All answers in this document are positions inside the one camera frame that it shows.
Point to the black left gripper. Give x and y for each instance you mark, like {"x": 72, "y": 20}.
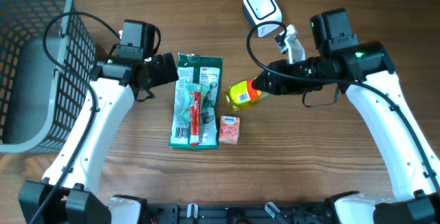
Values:
{"x": 166, "y": 71}

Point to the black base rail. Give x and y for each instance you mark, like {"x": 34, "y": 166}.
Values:
{"x": 240, "y": 213}

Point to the orange tissue pack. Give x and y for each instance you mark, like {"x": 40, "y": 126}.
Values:
{"x": 229, "y": 129}

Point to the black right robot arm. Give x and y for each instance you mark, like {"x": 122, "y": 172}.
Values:
{"x": 365, "y": 73}

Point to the green glove package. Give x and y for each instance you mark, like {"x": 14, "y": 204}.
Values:
{"x": 203, "y": 74}

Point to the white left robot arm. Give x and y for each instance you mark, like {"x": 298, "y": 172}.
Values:
{"x": 67, "y": 193}

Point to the yellow dish soap bottle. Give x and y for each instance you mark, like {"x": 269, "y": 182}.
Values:
{"x": 243, "y": 95}

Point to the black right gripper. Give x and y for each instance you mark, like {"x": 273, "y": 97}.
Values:
{"x": 278, "y": 86}

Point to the grey plastic shopping basket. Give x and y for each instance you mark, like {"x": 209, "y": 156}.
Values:
{"x": 42, "y": 44}

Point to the white barcode scanner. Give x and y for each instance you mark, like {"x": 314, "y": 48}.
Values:
{"x": 258, "y": 11}

